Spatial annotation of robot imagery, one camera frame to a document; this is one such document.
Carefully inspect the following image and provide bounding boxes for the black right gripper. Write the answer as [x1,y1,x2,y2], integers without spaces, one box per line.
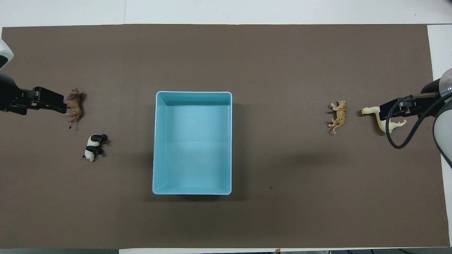
[379,78,442,119]

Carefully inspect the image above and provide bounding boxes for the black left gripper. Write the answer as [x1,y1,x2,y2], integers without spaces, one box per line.
[0,72,68,116]

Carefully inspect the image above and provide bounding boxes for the cream llama toy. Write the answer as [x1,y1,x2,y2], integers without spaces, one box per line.
[361,107,407,134]

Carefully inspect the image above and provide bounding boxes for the brown lion toy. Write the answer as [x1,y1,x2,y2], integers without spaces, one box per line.
[65,88,84,129]

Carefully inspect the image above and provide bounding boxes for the orange striped tiger toy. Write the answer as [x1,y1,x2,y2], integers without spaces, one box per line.
[328,100,347,135]

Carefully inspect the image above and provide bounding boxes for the black white panda toy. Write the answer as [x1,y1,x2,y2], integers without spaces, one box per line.
[83,134,108,162]

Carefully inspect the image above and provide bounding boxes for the light blue storage box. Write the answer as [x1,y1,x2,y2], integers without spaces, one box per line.
[152,91,233,195]

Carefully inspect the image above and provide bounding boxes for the brown table mat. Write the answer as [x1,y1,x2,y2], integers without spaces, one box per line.
[0,24,451,249]

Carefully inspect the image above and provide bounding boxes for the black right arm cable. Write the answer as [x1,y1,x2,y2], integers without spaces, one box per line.
[386,92,452,149]

